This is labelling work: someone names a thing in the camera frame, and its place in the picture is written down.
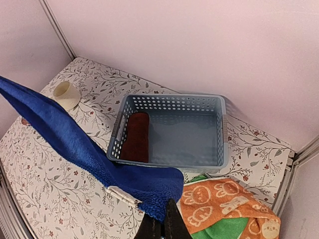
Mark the brown towel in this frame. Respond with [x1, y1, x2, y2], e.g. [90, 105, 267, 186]
[120, 112, 150, 163]

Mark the orange patterned towel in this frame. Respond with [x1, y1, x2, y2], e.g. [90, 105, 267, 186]
[178, 177, 281, 239]

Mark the left aluminium frame post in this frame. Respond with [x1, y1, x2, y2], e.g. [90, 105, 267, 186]
[39, 0, 77, 60]

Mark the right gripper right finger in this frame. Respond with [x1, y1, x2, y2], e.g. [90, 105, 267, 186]
[163, 199, 192, 239]

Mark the right aluminium frame post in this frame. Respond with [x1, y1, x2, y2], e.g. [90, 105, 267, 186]
[272, 136, 319, 217]

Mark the aluminium frame post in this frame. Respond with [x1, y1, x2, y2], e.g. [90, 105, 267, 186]
[39, 0, 77, 60]
[272, 136, 319, 217]

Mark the light blue plastic basket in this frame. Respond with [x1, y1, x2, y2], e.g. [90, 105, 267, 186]
[107, 94, 228, 174]

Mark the front aluminium rail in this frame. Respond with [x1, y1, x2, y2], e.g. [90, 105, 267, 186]
[0, 163, 38, 239]

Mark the floral table mat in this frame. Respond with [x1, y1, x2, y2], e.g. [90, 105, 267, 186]
[0, 57, 291, 239]

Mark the green towel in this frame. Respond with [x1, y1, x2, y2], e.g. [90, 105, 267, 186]
[180, 176, 248, 239]

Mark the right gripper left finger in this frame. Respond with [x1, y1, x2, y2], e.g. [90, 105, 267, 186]
[134, 215, 164, 239]

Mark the blue towel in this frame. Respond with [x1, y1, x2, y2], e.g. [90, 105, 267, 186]
[0, 77, 183, 223]

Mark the cream ceramic mug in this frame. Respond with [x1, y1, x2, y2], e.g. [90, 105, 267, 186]
[53, 81, 81, 111]

